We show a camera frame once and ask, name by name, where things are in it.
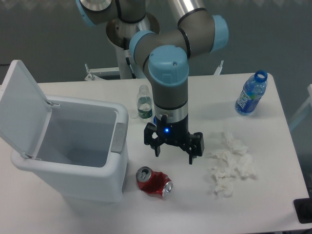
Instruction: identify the crushed red soda can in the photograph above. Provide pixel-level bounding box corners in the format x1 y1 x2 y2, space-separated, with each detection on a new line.
136 166 173 197

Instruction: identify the white plastic trash bin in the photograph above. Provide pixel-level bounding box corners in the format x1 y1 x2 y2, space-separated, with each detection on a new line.
0 60 129 202

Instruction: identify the crumpled white tissue paper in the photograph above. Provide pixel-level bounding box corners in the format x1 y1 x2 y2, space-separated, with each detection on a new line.
206 131 257 197

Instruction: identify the blue plastic drink bottle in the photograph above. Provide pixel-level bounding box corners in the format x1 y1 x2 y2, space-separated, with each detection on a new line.
235 70 268 116

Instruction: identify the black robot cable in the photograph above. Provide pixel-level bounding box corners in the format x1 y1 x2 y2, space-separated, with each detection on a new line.
123 38 137 79

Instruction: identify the black device at edge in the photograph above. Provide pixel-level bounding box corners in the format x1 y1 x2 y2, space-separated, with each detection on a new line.
293 198 312 224

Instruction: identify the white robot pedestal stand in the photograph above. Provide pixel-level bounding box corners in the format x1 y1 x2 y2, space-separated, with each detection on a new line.
85 7 229 81

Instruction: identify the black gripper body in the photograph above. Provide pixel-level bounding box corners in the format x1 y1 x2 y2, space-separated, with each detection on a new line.
156 116 189 146

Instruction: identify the white furniture at right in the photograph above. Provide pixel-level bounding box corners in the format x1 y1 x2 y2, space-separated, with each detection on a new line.
288 84 312 132

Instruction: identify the clear small water bottle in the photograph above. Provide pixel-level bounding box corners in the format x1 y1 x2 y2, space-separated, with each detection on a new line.
137 85 153 120

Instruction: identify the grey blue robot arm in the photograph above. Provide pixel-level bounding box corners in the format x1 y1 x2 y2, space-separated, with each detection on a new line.
76 0 229 161

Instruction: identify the white bottle cap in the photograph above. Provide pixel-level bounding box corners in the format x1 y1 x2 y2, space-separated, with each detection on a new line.
129 112 138 119

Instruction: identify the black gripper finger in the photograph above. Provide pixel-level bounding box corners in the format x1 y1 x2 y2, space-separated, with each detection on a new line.
179 132 204 165
144 122 161 156

